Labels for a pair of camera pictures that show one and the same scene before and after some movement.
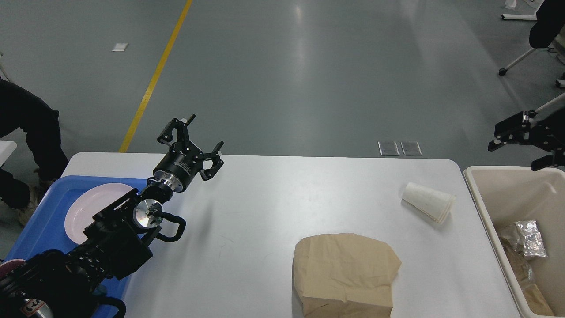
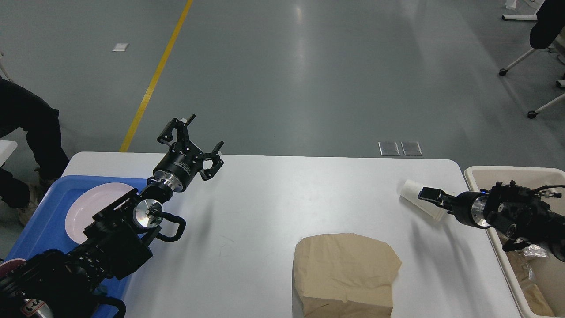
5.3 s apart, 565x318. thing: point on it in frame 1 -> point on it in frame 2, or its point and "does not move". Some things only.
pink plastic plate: (88, 202) does not move
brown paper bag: (344, 275) does not move
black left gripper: (179, 166) does not move
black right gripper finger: (514, 130) -> (439, 198)
